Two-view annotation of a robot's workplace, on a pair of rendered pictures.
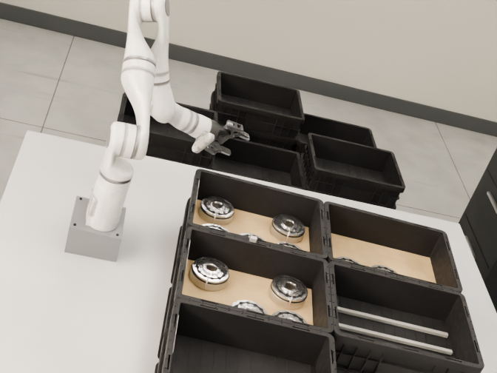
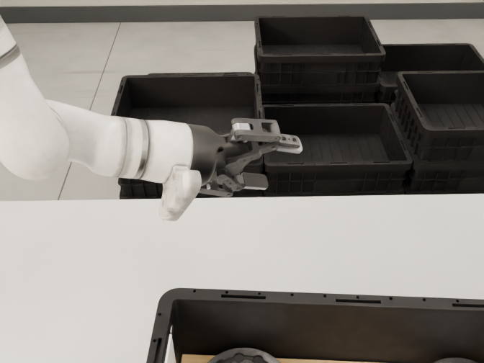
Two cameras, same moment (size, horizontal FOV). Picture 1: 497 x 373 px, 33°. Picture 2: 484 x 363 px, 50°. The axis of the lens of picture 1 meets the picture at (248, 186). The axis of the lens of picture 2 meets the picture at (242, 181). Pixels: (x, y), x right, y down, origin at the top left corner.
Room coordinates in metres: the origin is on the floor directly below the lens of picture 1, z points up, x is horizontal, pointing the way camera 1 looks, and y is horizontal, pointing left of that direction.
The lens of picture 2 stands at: (1.84, 0.02, 1.36)
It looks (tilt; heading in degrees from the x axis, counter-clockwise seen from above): 41 degrees down; 11
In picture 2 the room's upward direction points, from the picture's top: straight up
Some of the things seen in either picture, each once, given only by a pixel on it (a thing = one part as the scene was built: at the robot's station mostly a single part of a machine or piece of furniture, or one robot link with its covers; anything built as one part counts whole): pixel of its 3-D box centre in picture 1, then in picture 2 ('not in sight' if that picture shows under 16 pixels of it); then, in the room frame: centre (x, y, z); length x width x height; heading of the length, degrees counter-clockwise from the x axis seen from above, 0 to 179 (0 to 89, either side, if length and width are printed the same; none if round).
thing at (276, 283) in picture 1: (289, 288); not in sight; (1.83, -0.19, 0.86); 0.10 x 0.10 x 0.01
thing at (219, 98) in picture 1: (247, 136); (310, 93); (3.48, 0.08, 0.37); 0.40 x 0.30 x 0.45; 102
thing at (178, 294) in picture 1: (255, 280); not in sight; (1.74, -0.09, 0.92); 0.40 x 0.30 x 0.02; 98
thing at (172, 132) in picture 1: (158, 163); (193, 166); (3.00, 0.39, 0.37); 0.40 x 0.30 x 0.45; 102
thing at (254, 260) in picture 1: (250, 294); not in sight; (1.74, -0.09, 0.87); 0.40 x 0.30 x 0.11; 98
